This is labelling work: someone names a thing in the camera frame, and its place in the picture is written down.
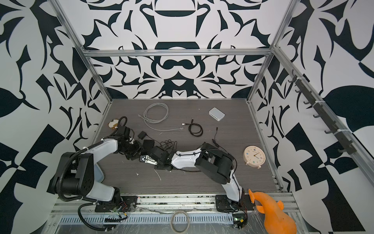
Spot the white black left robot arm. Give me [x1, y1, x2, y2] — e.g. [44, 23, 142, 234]
[48, 126, 142, 203]

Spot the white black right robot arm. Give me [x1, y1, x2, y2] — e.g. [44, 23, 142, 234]
[145, 143, 244, 203]

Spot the brown white round toy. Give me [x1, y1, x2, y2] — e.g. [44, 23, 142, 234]
[108, 119, 119, 130]

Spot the light blue plastic lid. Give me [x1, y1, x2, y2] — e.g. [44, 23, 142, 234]
[94, 164, 105, 183]

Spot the beige round alarm clock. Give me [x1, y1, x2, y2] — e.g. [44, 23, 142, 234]
[243, 146, 266, 169]

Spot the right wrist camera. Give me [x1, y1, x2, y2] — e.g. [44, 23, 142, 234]
[139, 155, 157, 165]

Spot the small black coiled cable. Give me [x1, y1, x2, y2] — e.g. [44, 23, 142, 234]
[182, 118, 204, 137]

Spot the grey coiled ethernet cable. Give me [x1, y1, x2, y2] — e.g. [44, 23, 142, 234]
[138, 102, 184, 132]

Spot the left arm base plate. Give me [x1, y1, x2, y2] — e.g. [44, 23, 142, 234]
[94, 196, 138, 213]

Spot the grey tape ring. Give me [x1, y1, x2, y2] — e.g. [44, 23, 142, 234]
[170, 210, 191, 234]

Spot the white network switch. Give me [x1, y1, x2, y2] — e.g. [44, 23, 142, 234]
[208, 107, 225, 121]

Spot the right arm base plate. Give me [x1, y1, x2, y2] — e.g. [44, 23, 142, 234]
[215, 195, 255, 213]

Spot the black corrugated cable conduit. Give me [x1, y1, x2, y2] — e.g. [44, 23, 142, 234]
[55, 140, 103, 202]

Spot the black wall hook rail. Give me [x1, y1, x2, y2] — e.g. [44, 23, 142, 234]
[289, 70, 357, 155]

